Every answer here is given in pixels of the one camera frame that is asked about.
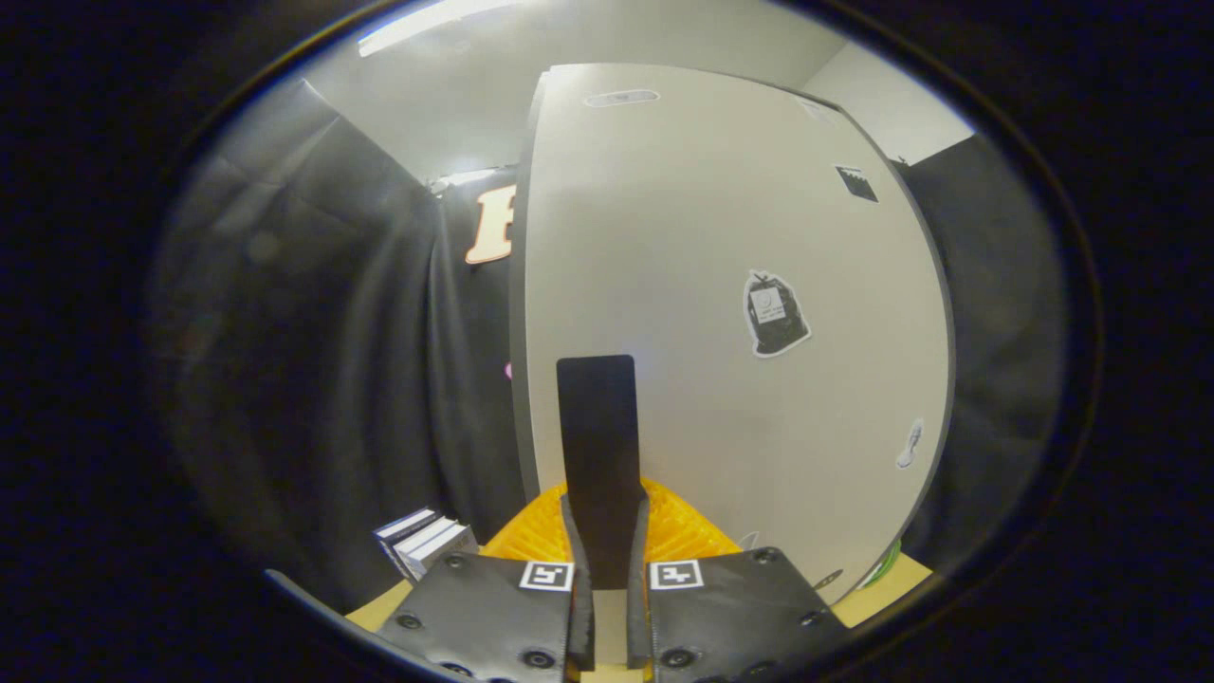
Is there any grey cover book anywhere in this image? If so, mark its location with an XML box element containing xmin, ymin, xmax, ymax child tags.
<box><xmin>406</xmin><ymin>525</ymin><xmax>481</xmax><ymax>581</ymax></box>

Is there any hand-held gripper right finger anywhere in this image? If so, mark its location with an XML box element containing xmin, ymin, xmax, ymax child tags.
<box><xmin>626</xmin><ymin>477</ymin><xmax>852</xmax><ymax>683</ymax></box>

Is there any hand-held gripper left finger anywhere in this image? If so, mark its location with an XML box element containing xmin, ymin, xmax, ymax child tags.
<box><xmin>377</xmin><ymin>482</ymin><xmax>597</xmax><ymax>683</ymax></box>

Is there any dark grey shoe cabinet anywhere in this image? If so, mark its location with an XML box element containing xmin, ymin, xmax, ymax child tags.
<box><xmin>508</xmin><ymin>62</ymin><xmax>957</xmax><ymax>608</ymax></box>

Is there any blue white book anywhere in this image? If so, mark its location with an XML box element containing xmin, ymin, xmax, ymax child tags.
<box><xmin>392</xmin><ymin>517</ymin><xmax>461</xmax><ymax>563</ymax></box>

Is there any black cabinet door handle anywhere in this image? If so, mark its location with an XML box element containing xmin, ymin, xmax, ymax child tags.
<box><xmin>557</xmin><ymin>356</ymin><xmax>636</xmax><ymax>589</ymax></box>

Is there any green striped object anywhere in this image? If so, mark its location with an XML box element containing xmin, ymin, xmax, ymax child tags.
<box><xmin>858</xmin><ymin>539</ymin><xmax>904</xmax><ymax>591</ymax></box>

